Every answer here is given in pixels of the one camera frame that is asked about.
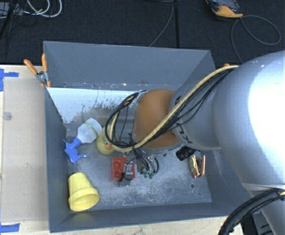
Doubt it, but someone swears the grey metal bin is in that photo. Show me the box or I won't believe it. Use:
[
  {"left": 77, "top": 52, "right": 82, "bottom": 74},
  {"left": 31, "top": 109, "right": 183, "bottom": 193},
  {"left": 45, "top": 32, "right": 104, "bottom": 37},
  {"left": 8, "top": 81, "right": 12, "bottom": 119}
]
[{"left": 43, "top": 41, "right": 251, "bottom": 233}]

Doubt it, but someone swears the yellow rubber duck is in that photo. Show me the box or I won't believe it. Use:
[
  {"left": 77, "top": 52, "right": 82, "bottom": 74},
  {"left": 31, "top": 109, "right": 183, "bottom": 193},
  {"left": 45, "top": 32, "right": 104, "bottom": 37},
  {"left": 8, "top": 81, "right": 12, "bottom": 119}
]
[{"left": 95, "top": 128, "right": 117, "bottom": 156}]

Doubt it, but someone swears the red toy brick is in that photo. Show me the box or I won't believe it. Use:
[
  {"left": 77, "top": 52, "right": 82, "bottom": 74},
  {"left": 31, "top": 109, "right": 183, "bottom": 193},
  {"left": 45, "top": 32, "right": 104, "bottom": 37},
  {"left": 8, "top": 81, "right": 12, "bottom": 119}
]
[{"left": 111, "top": 157, "right": 136, "bottom": 182}]

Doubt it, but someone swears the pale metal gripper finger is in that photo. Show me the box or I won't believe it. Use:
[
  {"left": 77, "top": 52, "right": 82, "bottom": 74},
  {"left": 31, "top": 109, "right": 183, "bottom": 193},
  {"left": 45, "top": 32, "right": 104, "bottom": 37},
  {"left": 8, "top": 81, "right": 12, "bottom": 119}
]
[
  {"left": 119, "top": 164, "right": 130, "bottom": 187},
  {"left": 128, "top": 164, "right": 136, "bottom": 181}
]

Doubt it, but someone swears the white and blue spray bottle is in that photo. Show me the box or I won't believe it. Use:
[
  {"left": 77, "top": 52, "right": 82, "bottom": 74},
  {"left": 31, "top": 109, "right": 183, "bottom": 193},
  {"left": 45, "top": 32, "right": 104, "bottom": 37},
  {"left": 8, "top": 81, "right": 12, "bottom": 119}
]
[{"left": 63, "top": 117, "right": 103, "bottom": 165}]

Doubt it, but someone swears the yellow plastic cup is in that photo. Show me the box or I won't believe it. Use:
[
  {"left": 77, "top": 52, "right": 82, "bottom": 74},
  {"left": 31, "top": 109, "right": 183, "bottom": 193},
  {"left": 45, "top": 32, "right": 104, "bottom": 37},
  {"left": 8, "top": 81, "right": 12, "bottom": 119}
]
[{"left": 67, "top": 171, "right": 100, "bottom": 212}]

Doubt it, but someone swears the pale wood flat board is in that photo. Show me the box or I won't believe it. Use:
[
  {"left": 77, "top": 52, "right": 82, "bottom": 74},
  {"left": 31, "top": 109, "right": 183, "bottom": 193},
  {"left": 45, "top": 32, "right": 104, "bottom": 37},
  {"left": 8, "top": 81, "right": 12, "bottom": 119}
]
[{"left": 0, "top": 77, "right": 50, "bottom": 223}]

